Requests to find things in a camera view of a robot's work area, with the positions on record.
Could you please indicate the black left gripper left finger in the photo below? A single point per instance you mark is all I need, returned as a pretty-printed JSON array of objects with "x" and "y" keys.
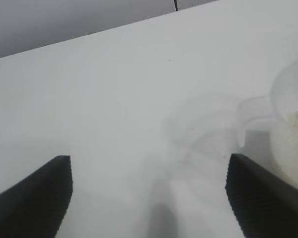
[{"x": 27, "y": 210}]

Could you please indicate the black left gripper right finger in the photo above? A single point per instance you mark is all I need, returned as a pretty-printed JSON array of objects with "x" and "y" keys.
[{"x": 268, "y": 205}]

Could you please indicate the clear plastic measuring cup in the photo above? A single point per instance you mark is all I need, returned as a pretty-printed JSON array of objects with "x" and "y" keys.
[{"x": 288, "y": 94}]

